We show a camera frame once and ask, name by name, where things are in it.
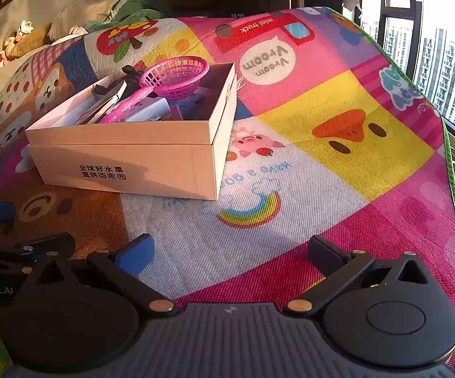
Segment beige cardboard box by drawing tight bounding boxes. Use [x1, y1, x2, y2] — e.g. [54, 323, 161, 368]
[25, 62, 236, 201]

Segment plush toys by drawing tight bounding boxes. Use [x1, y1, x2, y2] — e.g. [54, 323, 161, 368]
[0, 20, 35, 72]

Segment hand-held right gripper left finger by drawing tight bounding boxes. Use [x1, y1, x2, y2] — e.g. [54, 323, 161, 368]
[34, 233, 175, 312]

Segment grey battery charger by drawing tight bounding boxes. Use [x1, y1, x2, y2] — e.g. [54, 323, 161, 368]
[132, 98, 171, 123]

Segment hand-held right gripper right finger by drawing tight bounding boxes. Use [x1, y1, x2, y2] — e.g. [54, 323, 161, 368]
[283, 234, 429, 312]

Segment beige pillow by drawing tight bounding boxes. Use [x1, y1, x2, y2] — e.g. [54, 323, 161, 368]
[48, 0, 122, 42]

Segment pink toy strainer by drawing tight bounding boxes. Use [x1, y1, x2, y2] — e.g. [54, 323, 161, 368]
[100, 56, 211, 125]

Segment green cloth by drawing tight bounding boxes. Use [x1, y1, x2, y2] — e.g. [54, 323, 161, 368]
[83, 0, 177, 33]

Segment colourful printed play mat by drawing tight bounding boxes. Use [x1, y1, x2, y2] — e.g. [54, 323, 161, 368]
[0, 6, 455, 378]

